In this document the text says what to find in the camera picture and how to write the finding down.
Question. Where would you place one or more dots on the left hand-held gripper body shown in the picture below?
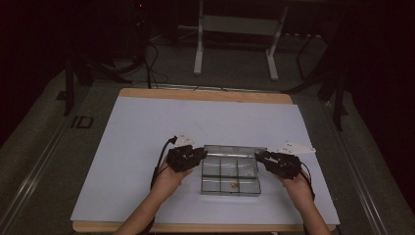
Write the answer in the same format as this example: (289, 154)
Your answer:
(182, 156)

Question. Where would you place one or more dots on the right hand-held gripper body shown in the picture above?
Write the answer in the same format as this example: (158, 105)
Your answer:
(284, 163)

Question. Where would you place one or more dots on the clear glass compartment box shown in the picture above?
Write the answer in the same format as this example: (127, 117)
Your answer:
(230, 173)

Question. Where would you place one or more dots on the person's left hand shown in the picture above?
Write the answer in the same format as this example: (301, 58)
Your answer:
(169, 179)

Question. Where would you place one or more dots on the person's right hand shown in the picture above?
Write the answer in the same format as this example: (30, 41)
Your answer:
(295, 187)

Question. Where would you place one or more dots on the white table sheet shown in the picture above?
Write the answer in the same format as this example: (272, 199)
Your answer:
(212, 124)

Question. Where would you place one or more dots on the white light blue work mat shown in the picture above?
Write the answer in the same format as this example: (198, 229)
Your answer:
(202, 95)

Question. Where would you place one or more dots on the black metal stand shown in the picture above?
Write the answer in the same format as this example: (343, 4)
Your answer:
(329, 84)
(81, 78)

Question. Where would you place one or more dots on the white metal stand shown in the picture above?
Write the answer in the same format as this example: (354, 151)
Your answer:
(238, 29)

